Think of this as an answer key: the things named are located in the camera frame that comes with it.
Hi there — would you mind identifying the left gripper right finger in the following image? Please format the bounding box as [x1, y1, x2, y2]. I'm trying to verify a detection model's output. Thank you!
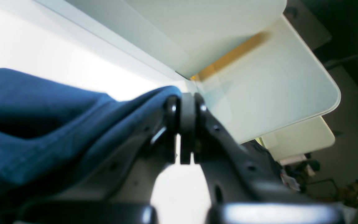
[193, 93, 344, 224]

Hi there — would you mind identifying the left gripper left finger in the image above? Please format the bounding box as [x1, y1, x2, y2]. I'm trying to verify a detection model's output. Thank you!
[18, 93, 195, 224]

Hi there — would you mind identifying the dark blue t-shirt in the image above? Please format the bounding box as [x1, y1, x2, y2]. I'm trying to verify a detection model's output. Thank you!
[0, 68, 181, 214]

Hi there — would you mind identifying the seated person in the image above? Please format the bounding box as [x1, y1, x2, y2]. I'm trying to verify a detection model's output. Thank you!
[303, 161, 358, 224]

